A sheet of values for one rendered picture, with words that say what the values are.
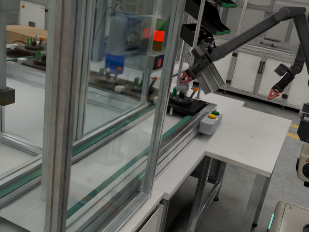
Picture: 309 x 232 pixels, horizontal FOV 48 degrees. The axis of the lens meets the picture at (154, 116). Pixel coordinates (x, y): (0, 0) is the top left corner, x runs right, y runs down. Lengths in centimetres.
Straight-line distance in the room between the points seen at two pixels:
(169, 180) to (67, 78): 86
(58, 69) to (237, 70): 551
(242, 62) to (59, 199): 545
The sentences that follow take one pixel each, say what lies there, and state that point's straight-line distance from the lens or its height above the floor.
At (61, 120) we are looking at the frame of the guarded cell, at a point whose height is 132.
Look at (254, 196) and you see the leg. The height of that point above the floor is 70.
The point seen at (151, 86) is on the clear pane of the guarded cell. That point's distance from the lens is 98.
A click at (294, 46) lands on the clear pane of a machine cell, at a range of 586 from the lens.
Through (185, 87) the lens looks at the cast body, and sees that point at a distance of 193.
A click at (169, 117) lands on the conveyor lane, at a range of 187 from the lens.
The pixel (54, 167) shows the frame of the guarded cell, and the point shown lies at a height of 121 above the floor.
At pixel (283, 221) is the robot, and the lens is 248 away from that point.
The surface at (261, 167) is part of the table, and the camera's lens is 169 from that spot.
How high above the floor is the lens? 156
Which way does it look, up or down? 20 degrees down
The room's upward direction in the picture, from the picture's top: 9 degrees clockwise
